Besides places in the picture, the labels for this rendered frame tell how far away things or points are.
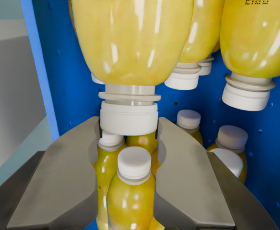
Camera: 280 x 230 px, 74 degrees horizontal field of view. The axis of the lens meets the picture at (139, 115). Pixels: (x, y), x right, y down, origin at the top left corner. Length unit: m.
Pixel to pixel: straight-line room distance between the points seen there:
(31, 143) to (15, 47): 1.28
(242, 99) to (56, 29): 0.19
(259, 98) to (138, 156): 0.13
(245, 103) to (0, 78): 0.50
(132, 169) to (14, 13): 1.34
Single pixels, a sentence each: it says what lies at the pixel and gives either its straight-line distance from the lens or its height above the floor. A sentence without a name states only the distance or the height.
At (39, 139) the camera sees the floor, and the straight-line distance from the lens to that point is 1.75.
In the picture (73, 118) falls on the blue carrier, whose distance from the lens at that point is 0.25.
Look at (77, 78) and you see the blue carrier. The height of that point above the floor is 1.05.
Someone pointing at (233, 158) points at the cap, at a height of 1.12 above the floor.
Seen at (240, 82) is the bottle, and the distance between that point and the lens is 0.19.
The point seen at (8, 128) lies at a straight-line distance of 0.59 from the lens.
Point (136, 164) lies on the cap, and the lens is 0.21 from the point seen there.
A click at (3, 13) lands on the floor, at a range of 1.49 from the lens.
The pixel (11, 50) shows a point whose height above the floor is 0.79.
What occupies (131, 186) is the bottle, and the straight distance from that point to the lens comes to 0.23.
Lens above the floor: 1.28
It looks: 62 degrees down
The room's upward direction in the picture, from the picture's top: 176 degrees clockwise
